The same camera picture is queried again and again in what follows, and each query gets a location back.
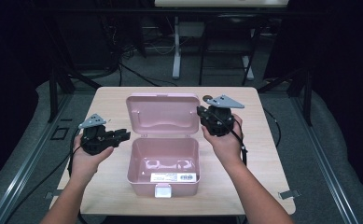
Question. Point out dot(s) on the grey table bracket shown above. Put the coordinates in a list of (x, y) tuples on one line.
[(289, 194), (50, 195)]

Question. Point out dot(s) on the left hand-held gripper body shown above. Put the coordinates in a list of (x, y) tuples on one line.
[(95, 141)]

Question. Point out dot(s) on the pink plastic storage box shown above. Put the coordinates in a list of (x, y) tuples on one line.
[(163, 149)]

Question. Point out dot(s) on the person's right hand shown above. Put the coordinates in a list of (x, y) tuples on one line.
[(229, 147)]

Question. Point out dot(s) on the black metal stand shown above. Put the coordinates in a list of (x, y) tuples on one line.
[(308, 93), (53, 93)]

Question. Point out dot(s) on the black chair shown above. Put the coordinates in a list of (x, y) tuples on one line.
[(232, 21)]

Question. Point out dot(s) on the person's left hand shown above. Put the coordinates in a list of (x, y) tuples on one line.
[(86, 165)]

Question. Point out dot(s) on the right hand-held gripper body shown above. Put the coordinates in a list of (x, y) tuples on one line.
[(221, 123)]

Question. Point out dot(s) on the aluminium floor rail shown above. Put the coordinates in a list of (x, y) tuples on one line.
[(325, 161), (30, 161)]

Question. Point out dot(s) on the white desk with legs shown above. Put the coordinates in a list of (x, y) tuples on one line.
[(219, 3)]

